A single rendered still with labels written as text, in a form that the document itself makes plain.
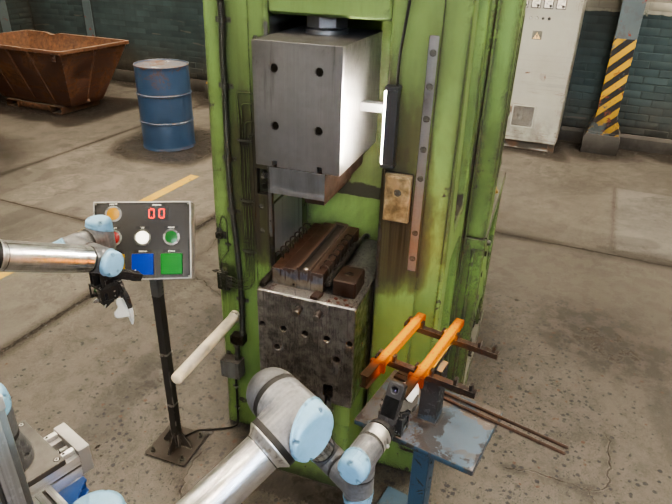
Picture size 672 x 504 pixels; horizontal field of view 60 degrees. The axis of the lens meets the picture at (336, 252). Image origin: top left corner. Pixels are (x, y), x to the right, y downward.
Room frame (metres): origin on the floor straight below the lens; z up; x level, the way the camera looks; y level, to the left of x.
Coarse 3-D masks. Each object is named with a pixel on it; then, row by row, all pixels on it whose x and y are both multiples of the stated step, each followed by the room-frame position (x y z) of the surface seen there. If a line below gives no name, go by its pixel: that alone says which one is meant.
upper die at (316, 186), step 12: (360, 156) 2.15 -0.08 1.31; (276, 168) 1.84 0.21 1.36; (348, 168) 2.02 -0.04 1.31; (276, 180) 1.84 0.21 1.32; (288, 180) 1.83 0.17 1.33; (300, 180) 1.81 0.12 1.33; (312, 180) 1.80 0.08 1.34; (324, 180) 1.79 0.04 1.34; (336, 180) 1.89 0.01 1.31; (276, 192) 1.84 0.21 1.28; (288, 192) 1.83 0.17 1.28; (300, 192) 1.81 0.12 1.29; (312, 192) 1.80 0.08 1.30; (324, 192) 1.78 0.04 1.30
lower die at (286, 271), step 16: (320, 224) 2.23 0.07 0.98; (336, 224) 2.19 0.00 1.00; (304, 240) 2.07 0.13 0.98; (320, 240) 2.04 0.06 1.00; (336, 240) 2.06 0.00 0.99; (288, 256) 1.93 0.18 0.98; (304, 256) 1.92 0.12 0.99; (320, 256) 1.91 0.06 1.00; (272, 272) 1.85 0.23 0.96; (288, 272) 1.83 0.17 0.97; (304, 272) 1.81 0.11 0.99; (320, 272) 1.80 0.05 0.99; (304, 288) 1.81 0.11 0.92; (320, 288) 1.79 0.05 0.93
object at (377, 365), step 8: (416, 320) 1.59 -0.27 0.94; (424, 320) 1.62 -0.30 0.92; (408, 328) 1.54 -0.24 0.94; (416, 328) 1.56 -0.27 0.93; (400, 336) 1.49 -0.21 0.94; (408, 336) 1.51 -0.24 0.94; (392, 344) 1.45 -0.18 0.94; (400, 344) 1.46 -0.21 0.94; (384, 352) 1.41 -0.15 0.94; (392, 352) 1.41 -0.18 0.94; (376, 360) 1.36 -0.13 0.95; (384, 360) 1.37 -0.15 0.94; (368, 368) 1.32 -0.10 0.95; (376, 368) 1.32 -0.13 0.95; (384, 368) 1.35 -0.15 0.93; (368, 376) 1.28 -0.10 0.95; (376, 376) 1.33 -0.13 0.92; (360, 384) 1.30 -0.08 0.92; (368, 384) 1.30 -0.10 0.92
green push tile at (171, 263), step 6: (162, 258) 1.80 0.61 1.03; (168, 258) 1.81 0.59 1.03; (174, 258) 1.81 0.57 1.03; (180, 258) 1.81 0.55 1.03; (162, 264) 1.79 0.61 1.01; (168, 264) 1.79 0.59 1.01; (174, 264) 1.80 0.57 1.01; (180, 264) 1.80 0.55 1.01; (162, 270) 1.78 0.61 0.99; (168, 270) 1.78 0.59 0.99; (174, 270) 1.79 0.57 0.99; (180, 270) 1.79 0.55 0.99
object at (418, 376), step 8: (456, 320) 1.59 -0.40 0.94; (464, 320) 1.60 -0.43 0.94; (448, 328) 1.55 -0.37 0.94; (456, 328) 1.55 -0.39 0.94; (448, 336) 1.50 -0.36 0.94; (440, 344) 1.46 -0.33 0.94; (448, 344) 1.48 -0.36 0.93; (432, 352) 1.42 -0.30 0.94; (440, 352) 1.42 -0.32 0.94; (424, 360) 1.38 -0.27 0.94; (432, 360) 1.38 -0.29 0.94; (424, 368) 1.34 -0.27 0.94; (408, 376) 1.31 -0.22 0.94; (416, 376) 1.30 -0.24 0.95; (424, 376) 1.32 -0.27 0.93; (408, 384) 1.26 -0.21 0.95; (416, 384) 1.27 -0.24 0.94; (408, 392) 1.23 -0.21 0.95
